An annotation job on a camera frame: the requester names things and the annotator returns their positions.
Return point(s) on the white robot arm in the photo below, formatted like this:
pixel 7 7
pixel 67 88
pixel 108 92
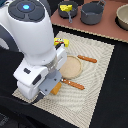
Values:
pixel 25 26

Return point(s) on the yellow toy cheese wedge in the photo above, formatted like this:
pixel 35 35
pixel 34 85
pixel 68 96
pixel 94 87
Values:
pixel 66 8

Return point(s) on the orange toy bread loaf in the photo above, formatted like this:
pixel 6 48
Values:
pixel 56 88

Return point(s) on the round wooden plate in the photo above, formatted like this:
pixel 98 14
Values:
pixel 71 68

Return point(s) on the grey toy cooking pot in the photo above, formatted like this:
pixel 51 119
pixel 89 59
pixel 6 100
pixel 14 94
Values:
pixel 91 13

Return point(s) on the yellow toy butter box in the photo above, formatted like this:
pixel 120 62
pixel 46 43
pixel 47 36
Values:
pixel 57 41

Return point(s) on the toy knife wooden handle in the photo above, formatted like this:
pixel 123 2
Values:
pixel 87 59

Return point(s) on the toy fork wooden handle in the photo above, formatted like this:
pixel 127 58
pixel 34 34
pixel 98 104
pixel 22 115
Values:
pixel 73 84

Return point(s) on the beige bowl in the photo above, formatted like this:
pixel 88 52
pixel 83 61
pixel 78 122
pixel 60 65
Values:
pixel 122 14

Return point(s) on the beige striped placemat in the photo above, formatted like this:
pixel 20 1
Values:
pixel 71 104

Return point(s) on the pink toy stove board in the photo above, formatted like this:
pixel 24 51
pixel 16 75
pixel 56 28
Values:
pixel 107 27

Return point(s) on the grey toy frying pan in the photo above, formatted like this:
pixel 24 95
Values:
pixel 69 15

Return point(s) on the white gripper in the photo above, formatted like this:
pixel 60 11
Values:
pixel 38 73

